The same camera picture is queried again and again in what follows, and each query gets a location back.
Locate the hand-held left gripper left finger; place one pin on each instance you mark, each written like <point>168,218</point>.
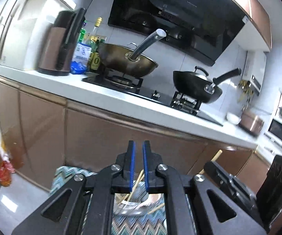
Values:
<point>132,166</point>

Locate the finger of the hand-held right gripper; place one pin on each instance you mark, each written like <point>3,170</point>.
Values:
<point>215,171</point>

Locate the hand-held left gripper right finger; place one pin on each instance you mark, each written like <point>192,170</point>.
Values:
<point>144,166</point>

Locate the bamboo chopstick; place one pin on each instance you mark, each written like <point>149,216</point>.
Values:
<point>141,182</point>
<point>217,155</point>
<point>155,208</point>
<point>138,178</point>

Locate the glass cup with chopsticks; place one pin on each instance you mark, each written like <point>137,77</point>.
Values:
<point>131,208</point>

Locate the brown cabinet door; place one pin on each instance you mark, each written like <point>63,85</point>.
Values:
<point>6,117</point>
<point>43,137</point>
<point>231,160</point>
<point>101,139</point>

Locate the white microwave oven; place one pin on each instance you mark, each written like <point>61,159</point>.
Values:
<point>278,131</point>

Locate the white bowl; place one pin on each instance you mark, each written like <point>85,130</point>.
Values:
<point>233,118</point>

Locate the brown rice cooker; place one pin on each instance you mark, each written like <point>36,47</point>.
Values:
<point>251,123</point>

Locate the black glass gas stove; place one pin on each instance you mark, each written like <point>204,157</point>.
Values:
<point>155,102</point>

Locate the zigzag patterned cloth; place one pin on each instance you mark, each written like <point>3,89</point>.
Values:
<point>65,173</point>

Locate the white kitchen countertop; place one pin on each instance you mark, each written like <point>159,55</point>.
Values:
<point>87,93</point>

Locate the black lidded frying pan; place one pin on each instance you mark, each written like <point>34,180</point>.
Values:
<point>192,85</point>

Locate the dark bottle yellow label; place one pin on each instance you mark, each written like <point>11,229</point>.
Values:
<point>95,61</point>

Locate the white water heater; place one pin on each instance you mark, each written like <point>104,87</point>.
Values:
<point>256,63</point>

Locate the blue and white bag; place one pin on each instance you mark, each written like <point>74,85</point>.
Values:
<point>81,58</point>

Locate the clear plastic bag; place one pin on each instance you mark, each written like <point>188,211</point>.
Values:
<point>7,159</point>

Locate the green bottle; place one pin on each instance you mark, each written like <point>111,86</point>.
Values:
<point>82,35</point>

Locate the tall bottle yellow cap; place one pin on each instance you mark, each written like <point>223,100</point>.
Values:
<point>97,29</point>

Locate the brown thermos kettle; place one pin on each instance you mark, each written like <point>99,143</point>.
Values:
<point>55,46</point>

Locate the black range hood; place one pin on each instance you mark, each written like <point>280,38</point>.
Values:
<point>180,9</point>

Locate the brown wall cabinet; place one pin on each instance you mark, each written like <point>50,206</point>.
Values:
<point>259,14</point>

